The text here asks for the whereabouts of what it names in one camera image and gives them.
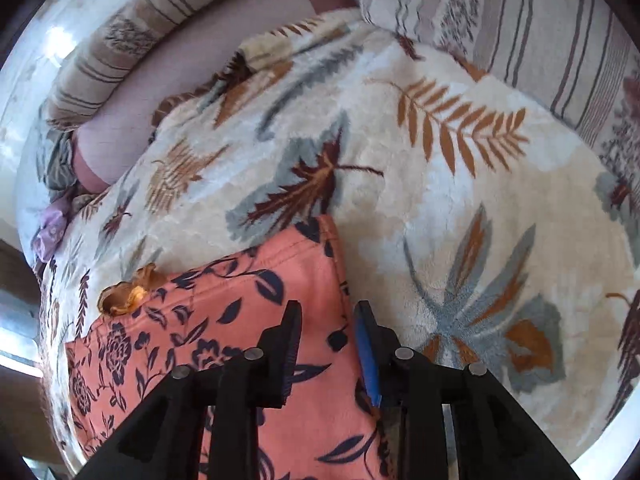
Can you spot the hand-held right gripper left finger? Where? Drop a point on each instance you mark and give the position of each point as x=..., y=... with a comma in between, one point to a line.
x=280, y=350

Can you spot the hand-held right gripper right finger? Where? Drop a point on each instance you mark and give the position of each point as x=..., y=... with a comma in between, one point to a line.
x=367, y=355

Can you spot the orange floral shirt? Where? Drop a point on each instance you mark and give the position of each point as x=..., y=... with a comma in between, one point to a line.
x=240, y=300

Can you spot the leaf printed cream blanket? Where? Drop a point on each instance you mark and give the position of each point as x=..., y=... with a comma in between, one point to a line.
x=450, y=200

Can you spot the purple cloth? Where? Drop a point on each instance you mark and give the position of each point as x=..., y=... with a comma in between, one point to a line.
x=50, y=230

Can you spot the pink bolster cushion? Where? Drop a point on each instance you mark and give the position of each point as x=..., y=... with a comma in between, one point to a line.
x=165, y=95

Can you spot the grey blue cloth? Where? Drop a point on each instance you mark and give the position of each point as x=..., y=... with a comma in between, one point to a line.
x=57, y=160

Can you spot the long striped floral pillow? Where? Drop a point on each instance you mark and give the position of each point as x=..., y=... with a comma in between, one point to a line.
x=150, y=25

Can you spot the square striped floral pillow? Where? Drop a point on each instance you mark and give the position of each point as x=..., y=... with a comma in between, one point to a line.
x=525, y=25

